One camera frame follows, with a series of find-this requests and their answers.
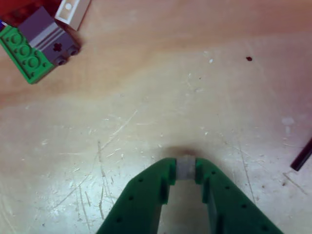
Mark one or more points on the short black rod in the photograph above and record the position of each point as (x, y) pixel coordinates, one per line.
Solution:
(302, 157)

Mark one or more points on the green Lego plate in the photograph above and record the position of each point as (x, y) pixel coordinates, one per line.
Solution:
(22, 51)

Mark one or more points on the reddish brown Lego piece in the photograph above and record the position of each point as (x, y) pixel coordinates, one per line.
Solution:
(14, 9)

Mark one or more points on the dark grey striped Lego brick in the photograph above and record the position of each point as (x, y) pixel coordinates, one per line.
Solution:
(39, 29)

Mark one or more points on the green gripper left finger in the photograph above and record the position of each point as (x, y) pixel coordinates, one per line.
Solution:
(141, 207)

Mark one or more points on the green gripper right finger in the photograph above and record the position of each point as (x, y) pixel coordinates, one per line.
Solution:
(234, 209)

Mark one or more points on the white hollow Lego brick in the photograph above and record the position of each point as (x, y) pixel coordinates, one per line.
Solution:
(73, 14)

